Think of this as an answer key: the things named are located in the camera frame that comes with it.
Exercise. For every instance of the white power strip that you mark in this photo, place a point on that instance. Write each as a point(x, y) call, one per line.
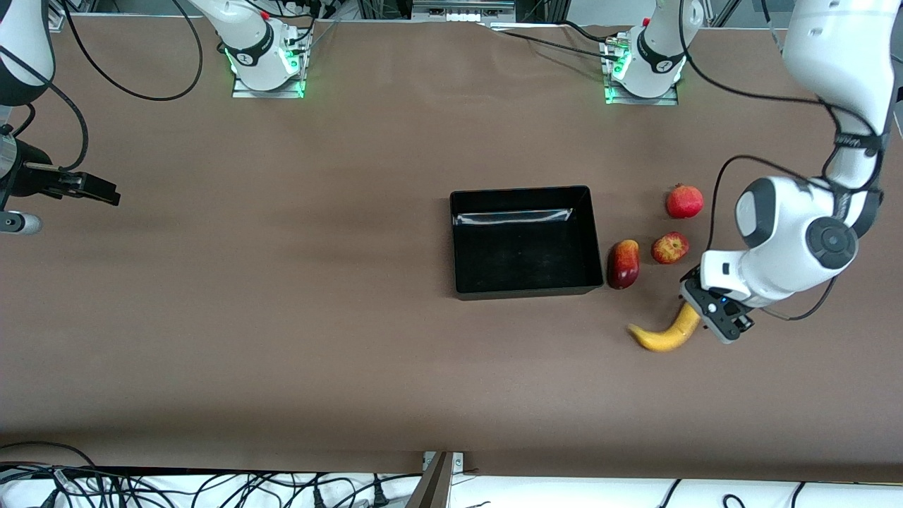
point(458, 14)

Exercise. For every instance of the red pomegranate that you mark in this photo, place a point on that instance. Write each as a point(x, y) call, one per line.
point(686, 202)

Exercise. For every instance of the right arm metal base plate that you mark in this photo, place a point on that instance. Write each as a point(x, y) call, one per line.
point(243, 92)

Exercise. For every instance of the dark metal post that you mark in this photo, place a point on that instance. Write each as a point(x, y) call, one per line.
point(434, 490)

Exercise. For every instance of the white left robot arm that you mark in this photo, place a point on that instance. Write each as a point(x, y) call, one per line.
point(832, 49)

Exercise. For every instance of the red yellow apple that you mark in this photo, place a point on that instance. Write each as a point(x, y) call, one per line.
point(670, 248)

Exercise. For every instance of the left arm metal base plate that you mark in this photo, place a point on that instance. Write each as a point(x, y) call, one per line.
point(670, 101)

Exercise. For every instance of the yellow banana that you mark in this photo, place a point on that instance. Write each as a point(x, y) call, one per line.
point(663, 341)

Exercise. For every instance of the black plastic box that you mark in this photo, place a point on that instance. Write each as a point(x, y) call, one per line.
point(522, 275)

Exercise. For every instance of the aluminium frame profile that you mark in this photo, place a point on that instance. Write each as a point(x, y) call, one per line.
point(53, 21)

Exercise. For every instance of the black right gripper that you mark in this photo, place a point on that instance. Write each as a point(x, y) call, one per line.
point(33, 178)

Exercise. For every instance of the red mango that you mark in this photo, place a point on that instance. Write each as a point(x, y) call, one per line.
point(623, 267)

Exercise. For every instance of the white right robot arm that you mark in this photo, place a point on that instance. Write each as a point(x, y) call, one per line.
point(247, 35)

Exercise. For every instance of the small metal edge bracket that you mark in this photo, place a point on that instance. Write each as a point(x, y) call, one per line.
point(458, 462)

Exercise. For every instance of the brown table cover sheet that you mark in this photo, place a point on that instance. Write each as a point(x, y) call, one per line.
point(353, 367)

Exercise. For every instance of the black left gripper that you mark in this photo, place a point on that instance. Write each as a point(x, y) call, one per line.
point(742, 322)

